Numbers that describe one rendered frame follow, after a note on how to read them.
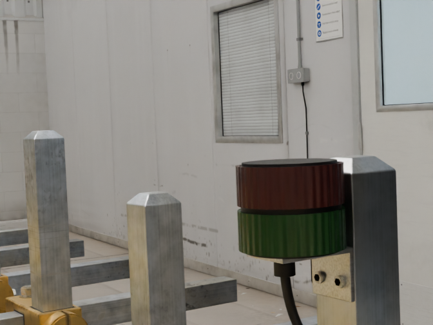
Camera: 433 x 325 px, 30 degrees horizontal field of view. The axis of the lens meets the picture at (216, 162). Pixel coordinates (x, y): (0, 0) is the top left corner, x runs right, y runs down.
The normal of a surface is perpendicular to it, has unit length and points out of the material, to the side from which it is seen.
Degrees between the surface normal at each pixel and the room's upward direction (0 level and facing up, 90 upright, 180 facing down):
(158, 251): 90
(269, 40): 90
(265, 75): 90
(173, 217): 90
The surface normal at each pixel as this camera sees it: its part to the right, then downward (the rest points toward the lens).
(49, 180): 0.54, 0.02
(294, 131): -0.87, 0.06
